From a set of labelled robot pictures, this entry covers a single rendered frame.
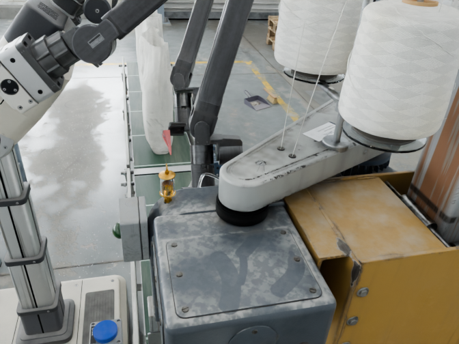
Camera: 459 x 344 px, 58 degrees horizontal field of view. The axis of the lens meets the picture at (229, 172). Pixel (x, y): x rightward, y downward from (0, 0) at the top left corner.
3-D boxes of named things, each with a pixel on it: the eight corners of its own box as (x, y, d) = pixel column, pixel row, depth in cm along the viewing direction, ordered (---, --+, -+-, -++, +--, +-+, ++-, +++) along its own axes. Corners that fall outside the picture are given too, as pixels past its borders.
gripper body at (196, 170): (227, 194, 99) (225, 163, 99) (184, 196, 97) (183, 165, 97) (220, 192, 106) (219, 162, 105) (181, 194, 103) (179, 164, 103)
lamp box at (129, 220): (123, 235, 78) (119, 196, 73) (147, 233, 79) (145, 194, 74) (123, 263, 72) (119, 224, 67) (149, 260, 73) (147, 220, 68)
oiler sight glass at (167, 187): (160, 188, 73) (158, 172, 71) (173, 187, 73) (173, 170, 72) (160, 196, 71) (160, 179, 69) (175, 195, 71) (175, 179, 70)
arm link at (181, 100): (175, 97, 142) (171, 90, 136) (195, 95, 141) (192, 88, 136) (176, 116, 140) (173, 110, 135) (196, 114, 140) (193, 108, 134)
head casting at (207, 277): (151, 295, 89) (143, 179, 73) (261, 279, 94) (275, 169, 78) (165, 444, 64) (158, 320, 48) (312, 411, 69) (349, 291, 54)
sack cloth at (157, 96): (143, 125, 309) (137, 26, 270) (172, 124, 313) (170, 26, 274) (145, 156, 270) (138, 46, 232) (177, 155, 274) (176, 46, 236)
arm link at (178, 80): (177, 78, 142) (172, 73, 134) (210, 74, 142) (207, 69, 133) (180, 112, 143) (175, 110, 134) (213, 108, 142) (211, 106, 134)
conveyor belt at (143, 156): (127, 68, 442) (126, 59, 437) (163, 67, 450) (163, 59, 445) (134, 181, 261) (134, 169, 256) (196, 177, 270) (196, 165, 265)
